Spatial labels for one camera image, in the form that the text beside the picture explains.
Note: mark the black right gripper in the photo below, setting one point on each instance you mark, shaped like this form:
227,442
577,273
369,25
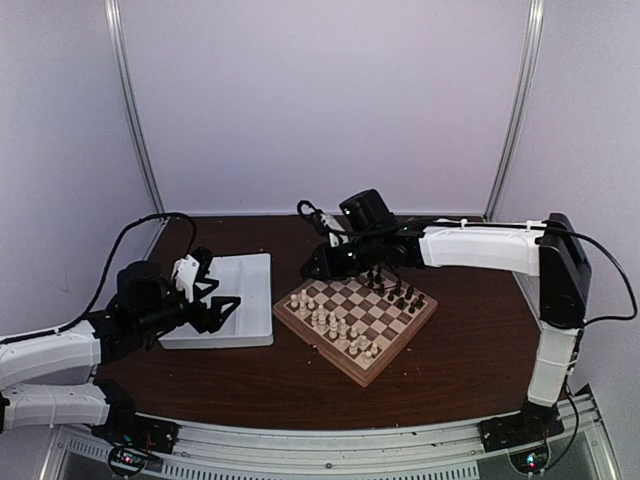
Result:
323,256

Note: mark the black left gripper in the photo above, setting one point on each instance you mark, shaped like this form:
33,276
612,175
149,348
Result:
199,318

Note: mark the wooden chess board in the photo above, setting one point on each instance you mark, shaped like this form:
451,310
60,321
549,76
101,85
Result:
400,330

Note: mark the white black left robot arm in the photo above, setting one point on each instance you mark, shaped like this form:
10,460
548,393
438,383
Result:
145,307

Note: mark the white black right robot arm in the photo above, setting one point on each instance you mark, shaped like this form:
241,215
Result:
545,251

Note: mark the white chess pieces group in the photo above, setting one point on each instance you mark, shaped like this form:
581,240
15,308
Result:
345,320

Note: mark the left controller board with LEDs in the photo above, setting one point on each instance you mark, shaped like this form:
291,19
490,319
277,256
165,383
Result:
123,461

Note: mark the controller board with leds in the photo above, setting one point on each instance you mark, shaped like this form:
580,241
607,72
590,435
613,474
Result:
123,461
530,460

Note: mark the right controller board with LEDs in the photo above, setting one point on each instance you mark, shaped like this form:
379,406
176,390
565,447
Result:
530,460

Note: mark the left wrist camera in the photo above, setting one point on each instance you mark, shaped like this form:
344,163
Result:
186,269

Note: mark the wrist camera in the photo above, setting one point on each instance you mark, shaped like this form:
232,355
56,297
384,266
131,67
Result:
186,269
336,234

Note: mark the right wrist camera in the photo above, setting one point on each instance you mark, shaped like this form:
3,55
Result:
336,234

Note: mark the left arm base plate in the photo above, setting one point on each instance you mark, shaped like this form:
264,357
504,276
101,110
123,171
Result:
142,433

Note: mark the aluminium front frame rail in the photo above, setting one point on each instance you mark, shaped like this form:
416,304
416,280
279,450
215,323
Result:
454,450

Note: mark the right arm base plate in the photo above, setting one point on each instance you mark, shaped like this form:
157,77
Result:
516,430

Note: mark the aluminium left corner post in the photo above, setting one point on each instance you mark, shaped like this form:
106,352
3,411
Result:
118,42

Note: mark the aluminium corner post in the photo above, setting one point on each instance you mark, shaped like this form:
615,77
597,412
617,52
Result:
118,42
527,70

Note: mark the aluminium right corner post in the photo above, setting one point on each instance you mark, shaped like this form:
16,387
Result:
527,70

